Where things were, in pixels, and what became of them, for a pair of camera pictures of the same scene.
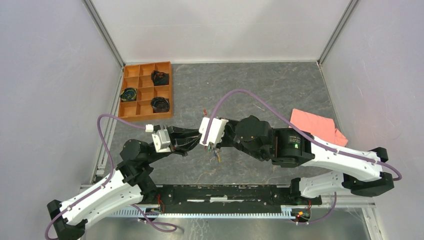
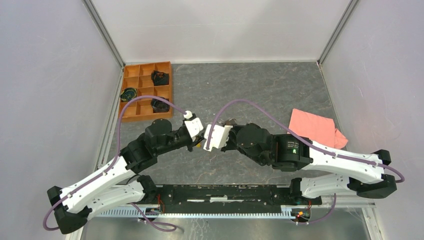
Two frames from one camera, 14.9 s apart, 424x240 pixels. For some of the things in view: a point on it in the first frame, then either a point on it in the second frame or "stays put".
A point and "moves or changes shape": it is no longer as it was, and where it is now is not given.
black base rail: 158,197 stays put
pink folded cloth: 321,127 stays put
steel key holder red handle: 211,146 moves or changes shape
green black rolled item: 129,94 stays put
